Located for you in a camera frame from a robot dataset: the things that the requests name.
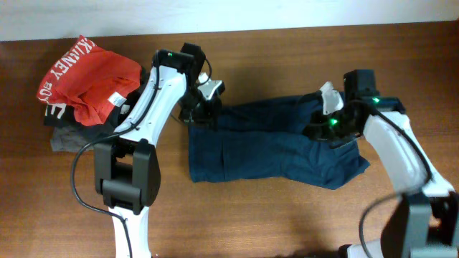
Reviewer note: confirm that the grey folded shirt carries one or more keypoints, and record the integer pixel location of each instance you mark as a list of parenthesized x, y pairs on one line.
[(71, 138)]

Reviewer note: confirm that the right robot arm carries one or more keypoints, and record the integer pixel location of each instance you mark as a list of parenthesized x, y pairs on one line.
[(425, 221)]

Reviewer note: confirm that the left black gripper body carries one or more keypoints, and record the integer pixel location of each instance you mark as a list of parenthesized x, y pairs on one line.
[(196, 106)]

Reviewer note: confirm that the navy blue shorts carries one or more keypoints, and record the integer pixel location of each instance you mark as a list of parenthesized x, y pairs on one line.
[(263, 139)]

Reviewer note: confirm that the black folded shirt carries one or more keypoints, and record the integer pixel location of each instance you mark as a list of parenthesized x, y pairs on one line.
[(62, 119)]

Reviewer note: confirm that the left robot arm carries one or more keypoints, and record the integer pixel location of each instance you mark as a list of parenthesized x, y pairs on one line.
[(127, 172)]

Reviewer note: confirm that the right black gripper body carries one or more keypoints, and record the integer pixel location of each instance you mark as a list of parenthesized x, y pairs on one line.
[(333, 126)]

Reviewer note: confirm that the red folded shirt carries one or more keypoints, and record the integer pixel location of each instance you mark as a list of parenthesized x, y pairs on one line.
[(91, 80)]

